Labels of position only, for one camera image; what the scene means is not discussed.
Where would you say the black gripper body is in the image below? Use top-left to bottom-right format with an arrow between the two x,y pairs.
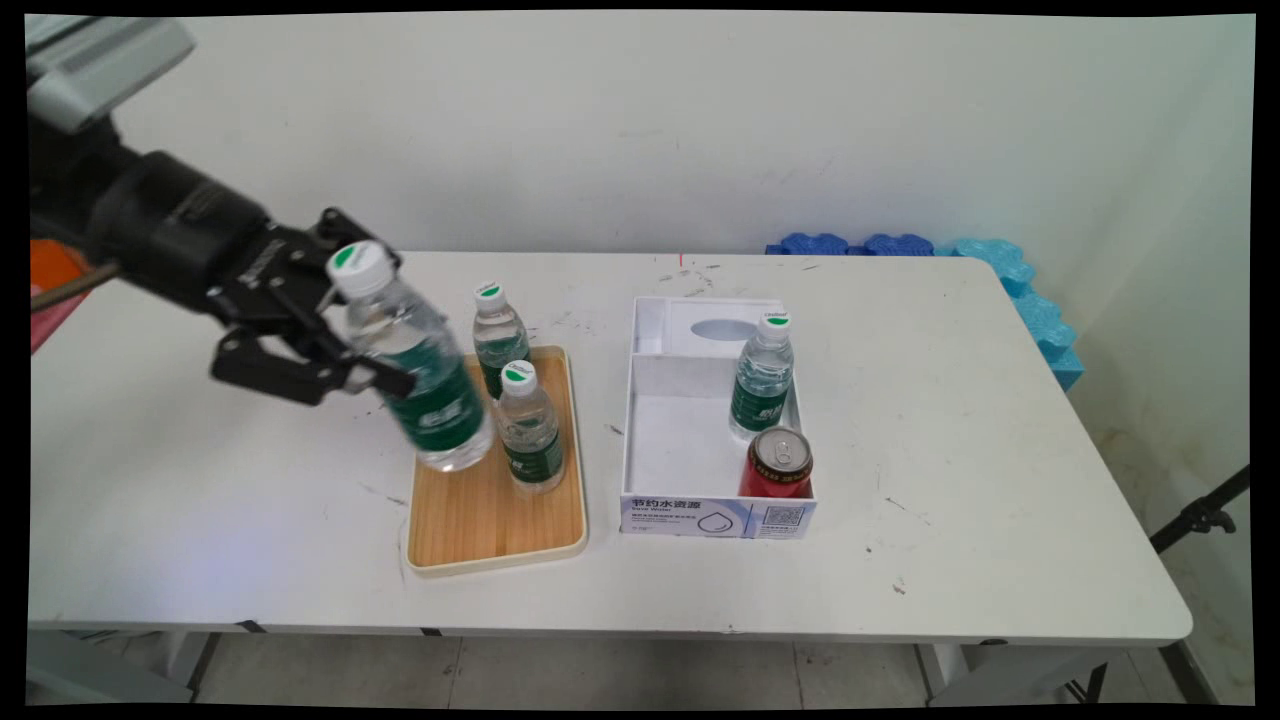
88,150 -> 346,323

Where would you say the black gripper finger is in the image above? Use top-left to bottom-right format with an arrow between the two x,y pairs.
315,207 -> 403,273
209,280 -> 417,407

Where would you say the water bottle green label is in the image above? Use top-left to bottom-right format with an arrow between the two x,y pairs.
496,360 -> 566,494
472,282 -> 532,401
729,311 -> 796,444
326,240 -> 495,473

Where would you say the orange block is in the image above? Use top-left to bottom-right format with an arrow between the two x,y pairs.
30,240 -> 96,298

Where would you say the pink block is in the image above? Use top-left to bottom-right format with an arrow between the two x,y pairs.
30,290 -> 83,353

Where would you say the wooden tray white rim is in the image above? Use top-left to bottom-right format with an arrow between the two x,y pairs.
405,345 -> 589,578

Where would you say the white table leg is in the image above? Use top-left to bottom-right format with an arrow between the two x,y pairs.
150,631 -> 223,703

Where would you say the white cardboard box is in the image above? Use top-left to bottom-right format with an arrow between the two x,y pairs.
619,296 -> 819,541

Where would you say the red soda can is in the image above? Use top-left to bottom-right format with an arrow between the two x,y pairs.
738,426 -> 814,499

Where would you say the light blue foam mat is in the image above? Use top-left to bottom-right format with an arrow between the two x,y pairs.
935,238 -> 1086,392

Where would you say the black tripod leg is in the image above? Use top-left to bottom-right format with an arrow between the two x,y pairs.
1149,465 -> 1252,555

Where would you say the brown cable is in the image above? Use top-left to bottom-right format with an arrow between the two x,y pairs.
30,262 -> 123,312

